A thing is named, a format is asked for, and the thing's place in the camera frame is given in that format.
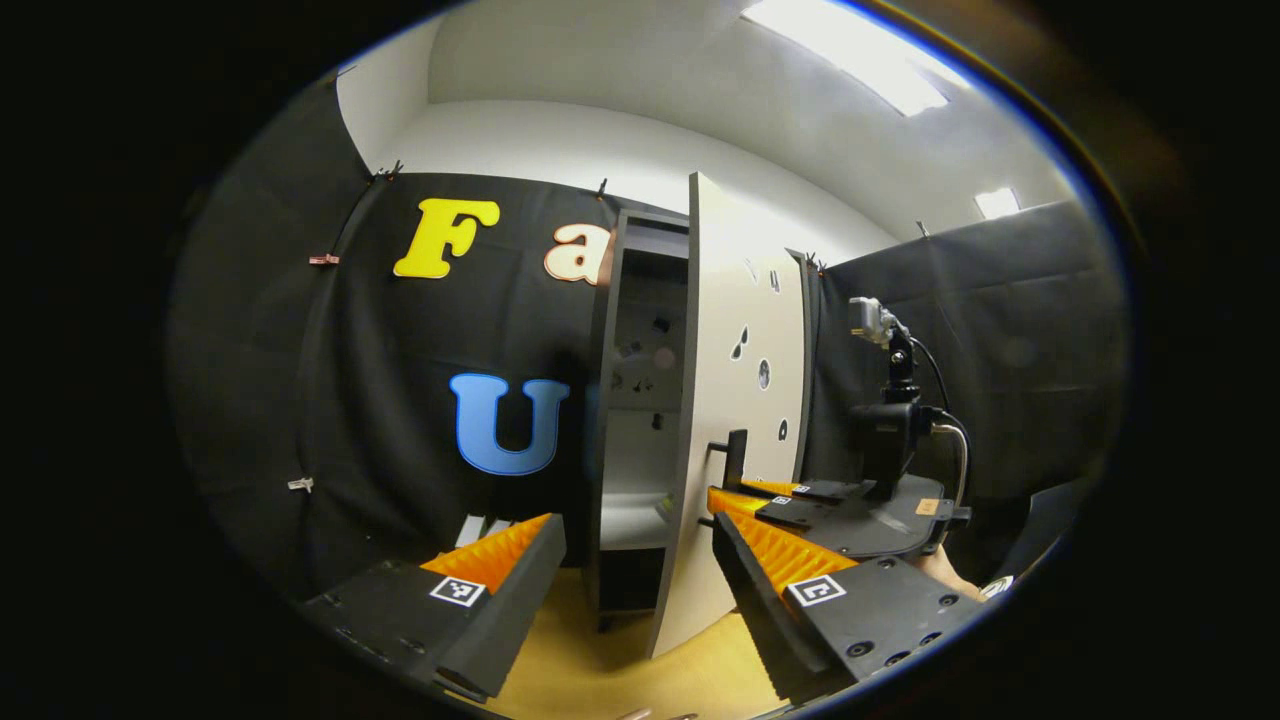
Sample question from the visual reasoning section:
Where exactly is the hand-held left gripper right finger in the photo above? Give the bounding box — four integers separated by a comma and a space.
710, 509, 988, 707

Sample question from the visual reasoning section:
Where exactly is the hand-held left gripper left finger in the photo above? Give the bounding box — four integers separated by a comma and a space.
298, 512, 569, 704

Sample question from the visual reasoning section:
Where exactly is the black door handle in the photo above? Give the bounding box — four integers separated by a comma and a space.
708, 428, 749, 486

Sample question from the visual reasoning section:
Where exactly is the dark grey cabinet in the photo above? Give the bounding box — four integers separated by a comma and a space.
585, 205, 816, 636

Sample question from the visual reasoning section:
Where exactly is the white cabinet shelf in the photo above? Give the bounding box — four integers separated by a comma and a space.
598, 488, 683, 553

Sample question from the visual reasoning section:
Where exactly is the black backdrop cloth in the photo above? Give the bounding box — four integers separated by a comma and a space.
165, 70, 1131, 601

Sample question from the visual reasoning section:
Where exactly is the grey cable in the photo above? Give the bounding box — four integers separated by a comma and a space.
930, 420, 973, 511

